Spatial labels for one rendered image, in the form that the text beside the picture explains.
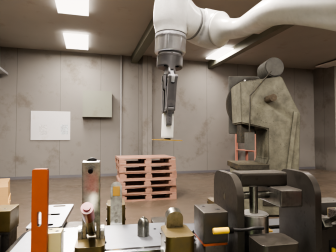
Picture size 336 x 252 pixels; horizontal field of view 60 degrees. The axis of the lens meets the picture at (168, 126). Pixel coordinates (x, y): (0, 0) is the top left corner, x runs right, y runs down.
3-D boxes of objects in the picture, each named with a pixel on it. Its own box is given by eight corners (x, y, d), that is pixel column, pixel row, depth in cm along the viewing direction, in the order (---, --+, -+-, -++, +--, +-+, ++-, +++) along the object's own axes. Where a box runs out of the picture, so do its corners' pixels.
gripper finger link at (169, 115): (171, 107, 82) (173, 106, 79) (171, 125, 81) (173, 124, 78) (166, 107, 82) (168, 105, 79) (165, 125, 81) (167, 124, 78)
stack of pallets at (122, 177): (118, 203, 548) (118, 158, 551) (114, 194, 628) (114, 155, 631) (178, 199, 579) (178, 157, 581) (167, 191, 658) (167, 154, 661)
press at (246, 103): (237, 224, 414) (236, 48, 422) (207, 205, 526) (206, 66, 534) (314, 218, 444) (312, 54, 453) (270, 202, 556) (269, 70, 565)
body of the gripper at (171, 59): (186, 52, 80) (185, 85, 80) (179, 60, 88) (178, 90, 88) (159, 49, 79) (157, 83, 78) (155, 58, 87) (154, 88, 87)
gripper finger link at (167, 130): (173, 113, 82) (174, 113, 82) (172, 138, 82) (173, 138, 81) (163, 113, 82) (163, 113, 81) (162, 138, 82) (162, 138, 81)
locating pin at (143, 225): (148, 238, 80) (148, 214, 80) (149, 242, 77) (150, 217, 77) (136, 239, 80) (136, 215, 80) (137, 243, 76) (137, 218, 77)
